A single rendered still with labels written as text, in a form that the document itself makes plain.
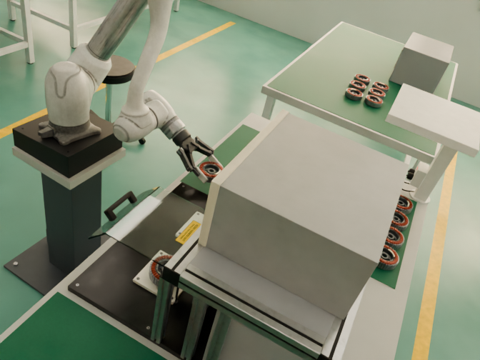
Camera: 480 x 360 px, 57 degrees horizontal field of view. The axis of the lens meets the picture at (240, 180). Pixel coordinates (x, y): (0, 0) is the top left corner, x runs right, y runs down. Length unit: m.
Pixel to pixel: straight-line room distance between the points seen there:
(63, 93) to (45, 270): 1.03
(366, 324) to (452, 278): 1.65
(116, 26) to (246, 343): 1.28
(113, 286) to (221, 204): 0.57
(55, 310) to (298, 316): 0.73
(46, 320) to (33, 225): 1.35
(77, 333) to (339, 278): 0.76
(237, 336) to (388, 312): 0.71
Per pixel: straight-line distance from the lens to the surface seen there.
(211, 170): 1.82
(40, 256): 2.54
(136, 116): 1.66
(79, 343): 1.37
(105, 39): 1.89
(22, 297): 2.41
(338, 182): 1.09
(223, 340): 1.13
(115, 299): 1.41
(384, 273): 1.78
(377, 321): 1.62
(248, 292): 1.04
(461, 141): 1.83
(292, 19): 6.01
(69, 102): 1.79
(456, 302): 3.05
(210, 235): 1.07
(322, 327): 1.05
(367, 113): 2.84
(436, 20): 5.66
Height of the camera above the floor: 1.93
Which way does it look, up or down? 38 degrees down
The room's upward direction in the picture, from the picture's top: 15 degrees clockwise
